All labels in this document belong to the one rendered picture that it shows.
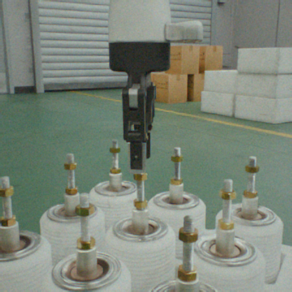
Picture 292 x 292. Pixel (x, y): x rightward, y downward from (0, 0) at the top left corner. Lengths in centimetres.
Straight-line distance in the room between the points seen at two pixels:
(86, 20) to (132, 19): 528
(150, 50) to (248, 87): 264
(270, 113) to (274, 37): 391
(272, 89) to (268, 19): 403
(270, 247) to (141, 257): 19
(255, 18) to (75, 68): 325
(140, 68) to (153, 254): 23
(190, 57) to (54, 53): 214
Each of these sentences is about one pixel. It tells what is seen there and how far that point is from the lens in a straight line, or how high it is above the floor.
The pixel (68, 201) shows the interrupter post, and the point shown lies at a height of 27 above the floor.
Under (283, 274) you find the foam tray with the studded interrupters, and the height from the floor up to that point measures 18.
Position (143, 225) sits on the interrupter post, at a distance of 51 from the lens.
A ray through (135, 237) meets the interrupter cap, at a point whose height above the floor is 25.
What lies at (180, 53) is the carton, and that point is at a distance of 409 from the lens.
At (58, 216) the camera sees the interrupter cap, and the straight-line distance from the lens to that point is 57.
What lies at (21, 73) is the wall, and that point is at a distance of 546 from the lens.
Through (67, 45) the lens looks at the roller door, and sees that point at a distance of 558.
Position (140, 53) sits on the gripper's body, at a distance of 44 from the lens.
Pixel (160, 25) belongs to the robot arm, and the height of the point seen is 51.
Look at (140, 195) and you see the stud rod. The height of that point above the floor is 30.
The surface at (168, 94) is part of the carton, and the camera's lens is 401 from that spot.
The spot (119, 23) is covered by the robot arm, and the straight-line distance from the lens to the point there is 45.
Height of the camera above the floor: 48
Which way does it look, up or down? 13 degrees down
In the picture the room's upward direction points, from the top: straight up
